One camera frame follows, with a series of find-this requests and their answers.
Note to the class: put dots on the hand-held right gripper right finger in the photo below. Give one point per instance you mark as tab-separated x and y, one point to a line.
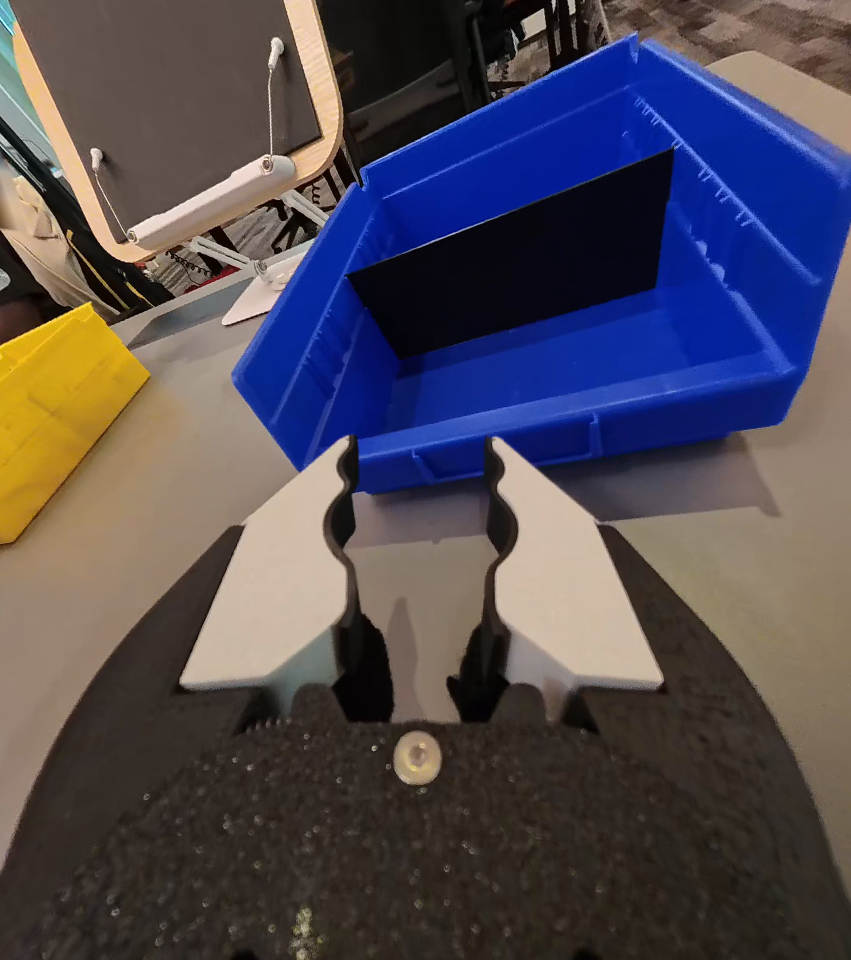
575	600

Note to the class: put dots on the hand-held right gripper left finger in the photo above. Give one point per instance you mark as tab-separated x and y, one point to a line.
275	600

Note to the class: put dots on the large blue plastic bin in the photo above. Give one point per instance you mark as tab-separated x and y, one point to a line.
545	405

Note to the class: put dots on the yellow plastic bin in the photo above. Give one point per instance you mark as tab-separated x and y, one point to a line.
35	420

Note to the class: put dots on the grey desk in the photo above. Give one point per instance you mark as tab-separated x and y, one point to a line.
770	600

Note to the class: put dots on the black bin divider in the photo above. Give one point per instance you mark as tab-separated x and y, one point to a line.
508	262

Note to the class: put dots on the beige hoodie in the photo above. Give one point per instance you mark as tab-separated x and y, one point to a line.
43	225

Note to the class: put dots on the black office chair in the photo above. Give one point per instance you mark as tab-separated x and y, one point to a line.
395	60

